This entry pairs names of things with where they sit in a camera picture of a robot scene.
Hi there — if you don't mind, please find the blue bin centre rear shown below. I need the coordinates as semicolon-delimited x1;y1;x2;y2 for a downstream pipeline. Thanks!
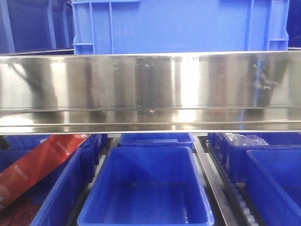
119;133;195;148

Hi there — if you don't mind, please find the dark blue crate upper left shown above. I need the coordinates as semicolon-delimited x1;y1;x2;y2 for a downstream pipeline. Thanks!
0;0;74;54

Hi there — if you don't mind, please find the black roller track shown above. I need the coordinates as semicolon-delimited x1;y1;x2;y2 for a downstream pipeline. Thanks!
202;137;265;226

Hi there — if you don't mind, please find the blue bin with red bag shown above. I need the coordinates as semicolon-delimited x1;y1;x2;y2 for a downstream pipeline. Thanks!
0;134;108;226

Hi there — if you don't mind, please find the blue bin right rear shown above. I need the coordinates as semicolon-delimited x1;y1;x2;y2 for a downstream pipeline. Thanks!
208;132;301;183

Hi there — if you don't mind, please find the stainless steel shelf beam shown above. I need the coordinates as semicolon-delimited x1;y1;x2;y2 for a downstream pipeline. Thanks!
0;50;301;135

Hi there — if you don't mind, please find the steel shelf divider rail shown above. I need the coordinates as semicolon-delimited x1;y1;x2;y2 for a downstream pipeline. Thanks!
194;136;238;226

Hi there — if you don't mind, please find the clear plastic bag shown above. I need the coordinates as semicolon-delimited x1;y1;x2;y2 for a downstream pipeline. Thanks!
225;133;269;146

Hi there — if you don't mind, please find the red foil bag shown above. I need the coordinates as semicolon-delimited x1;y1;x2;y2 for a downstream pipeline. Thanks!
0;134;91;211

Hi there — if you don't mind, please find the large blue crate upper shelf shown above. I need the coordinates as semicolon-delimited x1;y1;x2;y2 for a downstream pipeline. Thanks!
71;0;289;54

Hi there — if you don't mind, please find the blue bin centre front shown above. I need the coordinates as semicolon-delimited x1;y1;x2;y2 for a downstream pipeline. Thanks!
77;146;214;226

